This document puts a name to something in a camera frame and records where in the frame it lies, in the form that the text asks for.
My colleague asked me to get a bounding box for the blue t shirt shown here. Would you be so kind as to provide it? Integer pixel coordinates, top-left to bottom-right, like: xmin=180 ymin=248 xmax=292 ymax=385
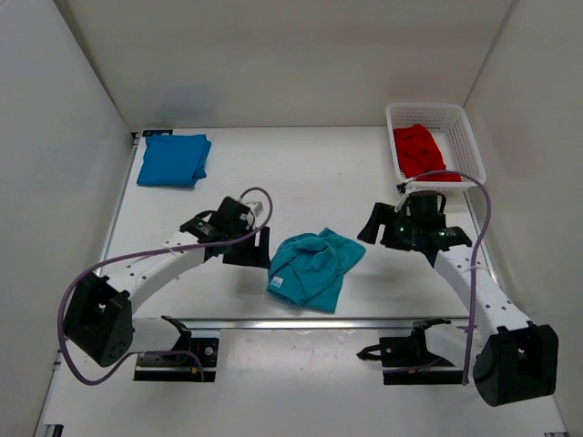
xmin=137 ymin=134 xmax=211 ymax=189

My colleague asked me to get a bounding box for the teal t shirt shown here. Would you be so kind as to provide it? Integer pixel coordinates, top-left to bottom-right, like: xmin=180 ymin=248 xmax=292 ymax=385
xmin=267 ymin=228 xmax=366 ymax=314

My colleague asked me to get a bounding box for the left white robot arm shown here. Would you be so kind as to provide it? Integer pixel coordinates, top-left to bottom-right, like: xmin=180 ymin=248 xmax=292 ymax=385
xmin=57 ymin=218 xmax=270 ymax=368

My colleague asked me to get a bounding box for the red t shirt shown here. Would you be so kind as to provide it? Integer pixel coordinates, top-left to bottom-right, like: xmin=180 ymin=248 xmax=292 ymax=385
xmin=393 ymin=124 xmax=446 ymax=178

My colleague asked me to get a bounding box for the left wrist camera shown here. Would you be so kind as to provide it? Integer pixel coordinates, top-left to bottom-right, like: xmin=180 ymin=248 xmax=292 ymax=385
xmin=179 ymin=197 xmax=264 ymax=243

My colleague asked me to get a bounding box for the white plastic basket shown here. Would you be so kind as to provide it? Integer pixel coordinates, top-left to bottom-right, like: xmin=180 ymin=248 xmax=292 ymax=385
xmin=385 ymin=103 xmax=486 ymax=194

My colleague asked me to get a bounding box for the dark label sticker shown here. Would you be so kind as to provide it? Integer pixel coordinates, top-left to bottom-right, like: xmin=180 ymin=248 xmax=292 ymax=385
xmin=141 ymin=129 xmax=173 ymax=137

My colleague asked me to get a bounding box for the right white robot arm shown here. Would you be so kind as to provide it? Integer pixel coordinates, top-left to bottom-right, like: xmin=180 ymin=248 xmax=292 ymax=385
xmin=357 ymin=191 xmax=558 ymax=406

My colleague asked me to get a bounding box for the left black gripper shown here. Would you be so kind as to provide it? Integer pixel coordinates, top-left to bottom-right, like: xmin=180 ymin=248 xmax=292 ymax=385
xmin=222 ymin=223 xmax=271 ymax=268

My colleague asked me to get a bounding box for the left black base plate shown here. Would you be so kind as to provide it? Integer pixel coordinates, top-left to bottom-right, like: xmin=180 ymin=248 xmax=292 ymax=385
xmin=133 ymin=330 xmax=220 ymax=383

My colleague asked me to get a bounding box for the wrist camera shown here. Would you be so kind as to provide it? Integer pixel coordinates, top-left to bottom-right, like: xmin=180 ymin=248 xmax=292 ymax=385
xmin=179 ymin=197 xmax=264 ymax=243
xmin=430 ymin=227 xmax=473 ymax=251

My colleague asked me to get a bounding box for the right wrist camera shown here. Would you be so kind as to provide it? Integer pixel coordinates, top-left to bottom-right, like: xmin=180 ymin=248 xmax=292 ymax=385
xmin=430 ymin=227 xmax=473 ymax=251

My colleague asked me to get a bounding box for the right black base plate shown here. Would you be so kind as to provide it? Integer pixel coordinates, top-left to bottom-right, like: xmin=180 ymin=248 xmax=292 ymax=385
xmin=379 ymin=335 xmax=463 ymax=386

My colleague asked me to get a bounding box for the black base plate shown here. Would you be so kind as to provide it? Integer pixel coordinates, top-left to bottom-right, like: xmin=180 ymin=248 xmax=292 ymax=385
xmin=133 ymin=330 xmax=220 ymax=383
xmin=379 ymin=335 xmax=463 ymax=386

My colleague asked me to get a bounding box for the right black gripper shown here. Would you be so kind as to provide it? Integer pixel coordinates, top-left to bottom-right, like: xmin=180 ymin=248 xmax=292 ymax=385
xmin=360 ymin=202 xmax=423 ymax=252

